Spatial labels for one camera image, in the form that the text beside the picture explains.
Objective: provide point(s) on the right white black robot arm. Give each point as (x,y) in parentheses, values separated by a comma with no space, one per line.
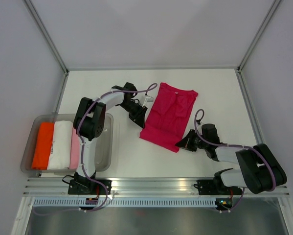
(258,170)

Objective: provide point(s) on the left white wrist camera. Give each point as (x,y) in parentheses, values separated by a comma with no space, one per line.
(147,99)

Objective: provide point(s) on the right aluminium frame post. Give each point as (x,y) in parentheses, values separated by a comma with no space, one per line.
(259,33)

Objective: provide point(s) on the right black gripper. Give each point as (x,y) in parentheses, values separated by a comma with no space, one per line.
(186,142)

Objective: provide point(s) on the magenta t shirt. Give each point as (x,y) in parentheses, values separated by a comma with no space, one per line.
(169,116)

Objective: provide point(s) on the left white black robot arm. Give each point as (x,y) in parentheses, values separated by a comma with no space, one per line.
(90,119)

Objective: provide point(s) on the white slotted cable duct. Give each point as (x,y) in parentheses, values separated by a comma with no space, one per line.
(125,202)

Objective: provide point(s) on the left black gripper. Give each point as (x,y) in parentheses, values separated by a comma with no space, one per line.
(139,117)

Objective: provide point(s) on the aluminium frame post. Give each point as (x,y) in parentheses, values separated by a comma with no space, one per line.
(45,34)
(259,33)

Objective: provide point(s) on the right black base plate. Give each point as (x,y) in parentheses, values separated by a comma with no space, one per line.
(213,187)

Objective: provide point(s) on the orange rolled t shirt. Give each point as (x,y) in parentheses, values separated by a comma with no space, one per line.
(43,146)

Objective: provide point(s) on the left aluminium frame post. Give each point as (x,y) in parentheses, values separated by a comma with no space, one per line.
(45,34)

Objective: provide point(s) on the white rolled t shirt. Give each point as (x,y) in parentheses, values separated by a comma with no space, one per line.
(61,146)

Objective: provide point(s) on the pink rolled t shirt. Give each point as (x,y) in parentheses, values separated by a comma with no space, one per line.
(74,150)

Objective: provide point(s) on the clear plastic bin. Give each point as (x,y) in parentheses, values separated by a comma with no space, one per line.
(103,153)

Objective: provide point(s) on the aluminium mounting rail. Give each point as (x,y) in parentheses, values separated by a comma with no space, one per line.
(122,187)

